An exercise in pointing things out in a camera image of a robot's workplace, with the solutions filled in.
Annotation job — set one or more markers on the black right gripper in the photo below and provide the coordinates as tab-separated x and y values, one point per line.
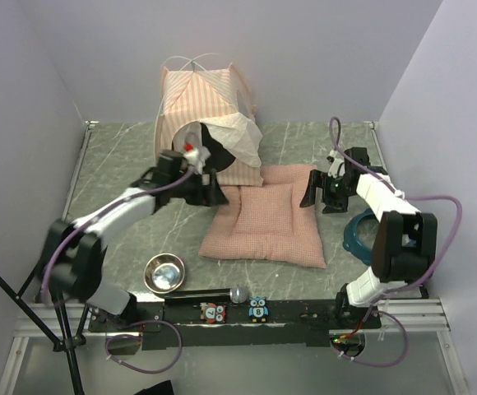
333	206

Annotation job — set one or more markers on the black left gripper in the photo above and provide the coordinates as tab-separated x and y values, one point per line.
208	197

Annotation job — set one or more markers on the pink pet cushion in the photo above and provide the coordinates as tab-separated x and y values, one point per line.
267	222

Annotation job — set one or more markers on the pink striped pet tent fabric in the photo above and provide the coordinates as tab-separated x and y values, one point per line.
233	141

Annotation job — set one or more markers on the steel pet bowl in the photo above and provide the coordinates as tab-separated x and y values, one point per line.
164	273

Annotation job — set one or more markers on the white fibreglass tent pole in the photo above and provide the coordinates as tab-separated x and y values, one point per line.
192	63

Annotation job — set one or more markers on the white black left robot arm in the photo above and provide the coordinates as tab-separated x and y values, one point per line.
73	254

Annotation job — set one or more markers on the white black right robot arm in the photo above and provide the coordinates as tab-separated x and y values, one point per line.
405	244

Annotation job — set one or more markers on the teal pet feeder toy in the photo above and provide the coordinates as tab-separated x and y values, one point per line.
351	240

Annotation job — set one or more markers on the black handheld microphone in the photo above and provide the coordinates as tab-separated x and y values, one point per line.
236	295

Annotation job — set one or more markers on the red owl number tile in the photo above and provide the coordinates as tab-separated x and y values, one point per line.
213	313

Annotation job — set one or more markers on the blue owl number tile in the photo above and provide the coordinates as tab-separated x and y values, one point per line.
258	311

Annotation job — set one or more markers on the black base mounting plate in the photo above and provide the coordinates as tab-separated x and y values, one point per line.
308	322

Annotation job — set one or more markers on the black object at bottom edge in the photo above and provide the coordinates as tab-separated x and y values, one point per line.
162	388

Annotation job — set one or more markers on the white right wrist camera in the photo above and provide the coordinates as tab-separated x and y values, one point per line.
337	164

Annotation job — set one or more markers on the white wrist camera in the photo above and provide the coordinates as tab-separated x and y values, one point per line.
196	156
337	164

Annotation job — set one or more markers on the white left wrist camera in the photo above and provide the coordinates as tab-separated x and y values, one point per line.
196	156

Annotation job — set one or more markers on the aluminium frame rail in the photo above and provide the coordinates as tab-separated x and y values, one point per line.
417	315

